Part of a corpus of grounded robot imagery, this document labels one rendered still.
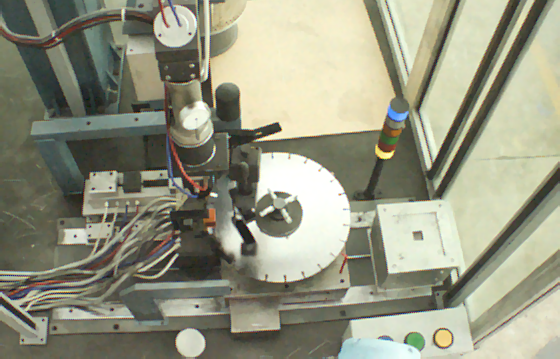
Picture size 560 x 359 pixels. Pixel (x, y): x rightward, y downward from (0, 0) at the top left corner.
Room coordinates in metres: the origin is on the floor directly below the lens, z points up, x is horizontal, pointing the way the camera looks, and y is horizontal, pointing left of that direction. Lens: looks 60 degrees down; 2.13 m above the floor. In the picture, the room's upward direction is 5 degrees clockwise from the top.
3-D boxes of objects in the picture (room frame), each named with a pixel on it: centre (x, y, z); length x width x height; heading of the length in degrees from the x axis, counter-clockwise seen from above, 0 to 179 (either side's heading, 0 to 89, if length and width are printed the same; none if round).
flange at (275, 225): (0.58, 0.01, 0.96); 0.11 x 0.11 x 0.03
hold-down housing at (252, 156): (0.55, 0.08, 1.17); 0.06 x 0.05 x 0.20; 91
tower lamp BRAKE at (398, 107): (0.77, -0.23, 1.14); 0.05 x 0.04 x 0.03; 10
